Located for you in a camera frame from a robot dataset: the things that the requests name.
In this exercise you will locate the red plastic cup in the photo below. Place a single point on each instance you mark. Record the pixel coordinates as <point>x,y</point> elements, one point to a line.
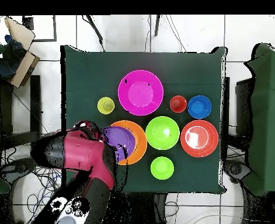
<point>178,104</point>

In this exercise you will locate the large green plastic bowl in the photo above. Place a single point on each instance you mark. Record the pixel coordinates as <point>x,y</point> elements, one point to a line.
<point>162,133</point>

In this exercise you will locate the black tripod leg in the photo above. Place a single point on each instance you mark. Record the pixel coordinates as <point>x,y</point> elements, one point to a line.
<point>157,25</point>
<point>95,29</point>

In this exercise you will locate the pale yellow plastic cup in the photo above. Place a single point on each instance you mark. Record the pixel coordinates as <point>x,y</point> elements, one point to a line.
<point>106,105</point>

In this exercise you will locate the black chair base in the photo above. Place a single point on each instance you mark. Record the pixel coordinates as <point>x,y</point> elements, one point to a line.
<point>20,166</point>
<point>236,169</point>

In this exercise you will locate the dark blue cloth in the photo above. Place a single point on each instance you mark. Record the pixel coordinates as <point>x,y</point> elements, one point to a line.
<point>10,60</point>

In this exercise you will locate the pink plastic bowl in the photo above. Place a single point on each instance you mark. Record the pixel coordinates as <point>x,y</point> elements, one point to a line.
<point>140,93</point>

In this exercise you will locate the red plastic bowl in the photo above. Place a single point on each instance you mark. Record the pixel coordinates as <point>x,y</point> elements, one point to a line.
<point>199,147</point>

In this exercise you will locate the purple plastic bowl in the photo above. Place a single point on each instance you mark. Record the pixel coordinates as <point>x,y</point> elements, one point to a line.
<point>120,140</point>

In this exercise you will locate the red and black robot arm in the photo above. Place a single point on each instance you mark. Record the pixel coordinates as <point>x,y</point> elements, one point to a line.
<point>85,151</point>

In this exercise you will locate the black stool frame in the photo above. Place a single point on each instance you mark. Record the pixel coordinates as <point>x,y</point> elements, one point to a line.
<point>35,105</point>

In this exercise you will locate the small green plastic bowl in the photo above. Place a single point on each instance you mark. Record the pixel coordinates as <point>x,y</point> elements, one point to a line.
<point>162,168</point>

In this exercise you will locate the black metal frame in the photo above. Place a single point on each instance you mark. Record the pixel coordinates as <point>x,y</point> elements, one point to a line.
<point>28,23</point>

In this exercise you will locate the cardboard box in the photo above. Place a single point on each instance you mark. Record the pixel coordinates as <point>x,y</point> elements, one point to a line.
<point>20,32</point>

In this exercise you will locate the dark green tablecloth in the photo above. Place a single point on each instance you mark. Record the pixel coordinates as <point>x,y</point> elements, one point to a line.
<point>92,70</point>

